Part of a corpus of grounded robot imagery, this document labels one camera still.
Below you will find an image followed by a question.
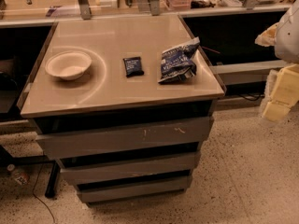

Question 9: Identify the grey bottom drawer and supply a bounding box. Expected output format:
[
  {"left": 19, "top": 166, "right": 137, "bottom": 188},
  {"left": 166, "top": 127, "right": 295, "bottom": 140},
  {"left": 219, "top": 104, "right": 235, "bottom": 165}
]
[{"left": 77, "top": 175, "right": 192, "bottom": 203}]

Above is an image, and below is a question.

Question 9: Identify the grey drawer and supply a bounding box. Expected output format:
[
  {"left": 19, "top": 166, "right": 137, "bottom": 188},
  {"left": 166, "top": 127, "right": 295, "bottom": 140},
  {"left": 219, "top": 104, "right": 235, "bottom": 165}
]
[
  {"left": 77, "top": 175, "right": 192, "bottom": 203},
  {"left": 36, "top": 117, "right": 213, "bottom": 160},
  {"left": 61, "top": 151, "right": 200, "bottom": 185}
]

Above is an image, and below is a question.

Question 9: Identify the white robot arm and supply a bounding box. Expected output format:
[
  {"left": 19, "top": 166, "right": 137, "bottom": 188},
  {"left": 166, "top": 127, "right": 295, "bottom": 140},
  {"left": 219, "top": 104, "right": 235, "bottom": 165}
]
[{"left": 255, "top": 0, "right": 299, "bottom": 122}]

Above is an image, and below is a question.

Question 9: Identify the grey top drawer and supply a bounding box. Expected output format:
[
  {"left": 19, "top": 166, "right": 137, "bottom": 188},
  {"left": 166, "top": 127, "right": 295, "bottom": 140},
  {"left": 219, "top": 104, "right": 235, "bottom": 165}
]
[{"left": 36, "top": 117, "right": 213, "bottom": 160}]

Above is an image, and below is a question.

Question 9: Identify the grey middle drawer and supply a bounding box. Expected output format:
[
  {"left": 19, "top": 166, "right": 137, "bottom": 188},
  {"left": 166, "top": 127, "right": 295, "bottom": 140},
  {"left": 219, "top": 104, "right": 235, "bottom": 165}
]
[{"left": 61, "top": 151, "right": 200, "bottom": 185}]

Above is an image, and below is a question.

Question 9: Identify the grey drawer cabinet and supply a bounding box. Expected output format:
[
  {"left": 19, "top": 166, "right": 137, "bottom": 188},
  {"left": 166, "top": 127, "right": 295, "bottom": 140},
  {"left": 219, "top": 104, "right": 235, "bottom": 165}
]
[{"left": 18, "top": 15, "right": 224, "bottom": 192}]

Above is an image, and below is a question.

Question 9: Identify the blue chip bag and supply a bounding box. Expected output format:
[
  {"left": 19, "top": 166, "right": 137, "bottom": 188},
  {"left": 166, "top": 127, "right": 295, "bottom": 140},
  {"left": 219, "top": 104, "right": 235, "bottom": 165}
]
[{"left": 159, "top": 37, "right": 200, "bottom": 84}]

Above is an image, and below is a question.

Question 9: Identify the small dark snack packet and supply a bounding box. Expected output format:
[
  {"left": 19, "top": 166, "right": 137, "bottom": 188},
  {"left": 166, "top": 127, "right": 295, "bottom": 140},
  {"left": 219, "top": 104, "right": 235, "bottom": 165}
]
[{"left": 123, "top": 57, "right": 144, "bottom": 77}]

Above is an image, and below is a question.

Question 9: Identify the white paper bowl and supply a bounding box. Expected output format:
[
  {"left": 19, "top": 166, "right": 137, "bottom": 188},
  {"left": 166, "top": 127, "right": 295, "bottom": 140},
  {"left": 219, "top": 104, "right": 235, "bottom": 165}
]
[{"left": 45, "top": 51, "right": 92, "bottom": 80}]

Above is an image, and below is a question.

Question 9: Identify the black table leg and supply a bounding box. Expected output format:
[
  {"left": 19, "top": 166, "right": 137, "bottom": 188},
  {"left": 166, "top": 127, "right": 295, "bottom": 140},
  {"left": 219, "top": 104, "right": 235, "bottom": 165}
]
[{"left": 45, "top": 162, "right": 60, "bottom": 199}]

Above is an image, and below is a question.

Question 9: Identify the small bottle on floor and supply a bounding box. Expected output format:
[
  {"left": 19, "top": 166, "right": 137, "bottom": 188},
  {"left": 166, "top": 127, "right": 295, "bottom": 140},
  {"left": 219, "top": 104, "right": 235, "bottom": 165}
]
[{"left": 7, "top": 164, "right": 29, "bottom": 185}]

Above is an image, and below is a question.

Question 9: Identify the black cable on floor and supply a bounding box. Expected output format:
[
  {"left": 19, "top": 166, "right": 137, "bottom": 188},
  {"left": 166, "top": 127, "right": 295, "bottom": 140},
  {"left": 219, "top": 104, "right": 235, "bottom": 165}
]
[{"left": 32, "top": 163, "right": 57, "bottom": 224}]

